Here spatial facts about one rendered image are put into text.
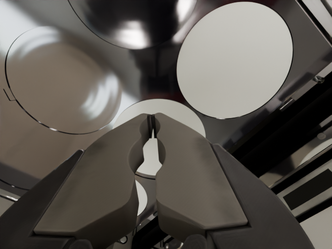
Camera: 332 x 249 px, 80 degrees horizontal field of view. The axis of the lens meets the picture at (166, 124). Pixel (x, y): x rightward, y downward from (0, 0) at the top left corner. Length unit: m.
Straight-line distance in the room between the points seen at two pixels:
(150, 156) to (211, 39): 0.13
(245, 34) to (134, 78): 0.10
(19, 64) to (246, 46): 0.20
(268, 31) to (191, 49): 0.06
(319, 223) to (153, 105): 0.17
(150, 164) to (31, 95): 0.14
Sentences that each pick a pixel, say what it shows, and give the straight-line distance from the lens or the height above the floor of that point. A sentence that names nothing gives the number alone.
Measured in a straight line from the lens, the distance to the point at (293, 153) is 0.23.
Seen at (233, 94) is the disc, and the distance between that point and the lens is 0.20.
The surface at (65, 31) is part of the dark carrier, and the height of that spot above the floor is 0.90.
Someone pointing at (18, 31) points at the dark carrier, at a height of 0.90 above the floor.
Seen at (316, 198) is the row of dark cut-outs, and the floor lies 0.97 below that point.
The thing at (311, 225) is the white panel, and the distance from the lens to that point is 0.21.
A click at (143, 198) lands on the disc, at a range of 0.28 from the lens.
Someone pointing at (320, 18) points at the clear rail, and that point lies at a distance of 0.21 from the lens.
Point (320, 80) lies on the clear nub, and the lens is 0.23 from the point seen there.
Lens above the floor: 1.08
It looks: 59 degrees down
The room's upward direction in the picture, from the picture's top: 178 degrees clockwise
